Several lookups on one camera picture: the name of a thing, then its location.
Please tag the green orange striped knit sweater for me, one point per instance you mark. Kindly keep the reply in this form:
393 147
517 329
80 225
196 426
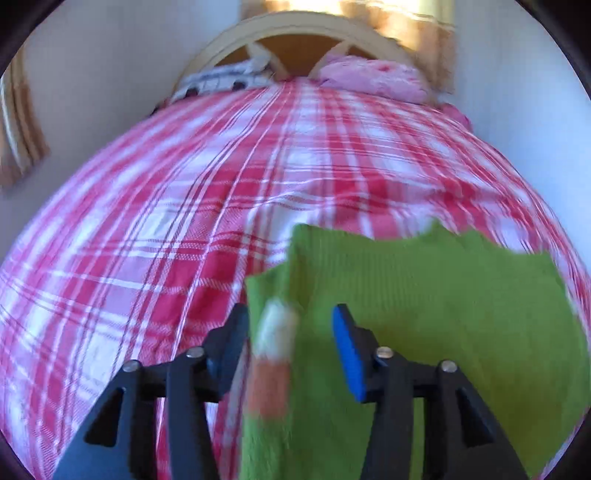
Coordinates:
438 300

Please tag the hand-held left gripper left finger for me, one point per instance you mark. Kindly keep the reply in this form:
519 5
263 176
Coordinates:
228 355

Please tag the yellow orange window curtain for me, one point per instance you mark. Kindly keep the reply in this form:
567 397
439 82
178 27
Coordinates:
406 27

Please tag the cream arched headboard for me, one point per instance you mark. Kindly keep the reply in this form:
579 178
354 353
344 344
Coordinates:
295 41

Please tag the pink cloth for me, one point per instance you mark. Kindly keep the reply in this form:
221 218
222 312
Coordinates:
455 115

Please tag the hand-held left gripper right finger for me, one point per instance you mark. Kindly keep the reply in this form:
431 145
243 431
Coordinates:
348 350

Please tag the pink pillow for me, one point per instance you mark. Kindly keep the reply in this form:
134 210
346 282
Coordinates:
374 76

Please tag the red plaid bedsheet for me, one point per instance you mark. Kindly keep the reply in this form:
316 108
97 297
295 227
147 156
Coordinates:
184 221

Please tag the white printed pillow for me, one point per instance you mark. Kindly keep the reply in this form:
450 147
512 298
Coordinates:
217 81

